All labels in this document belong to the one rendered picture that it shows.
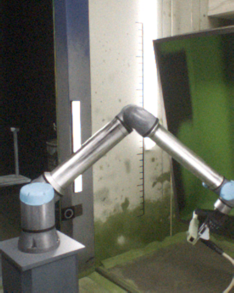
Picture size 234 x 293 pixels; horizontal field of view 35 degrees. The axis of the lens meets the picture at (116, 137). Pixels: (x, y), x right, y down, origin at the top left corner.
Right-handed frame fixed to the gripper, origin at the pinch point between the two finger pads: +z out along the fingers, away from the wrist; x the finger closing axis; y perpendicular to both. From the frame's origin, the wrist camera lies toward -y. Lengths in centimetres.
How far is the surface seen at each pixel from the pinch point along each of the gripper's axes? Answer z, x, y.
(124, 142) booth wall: -8, 68, -72
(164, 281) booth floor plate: 51, 39, 7
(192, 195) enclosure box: -6, 54, -9
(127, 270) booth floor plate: 66, 50, -18
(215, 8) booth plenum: -137, 134, -76
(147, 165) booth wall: 2, 87, -49
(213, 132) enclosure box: -50, 52, -22
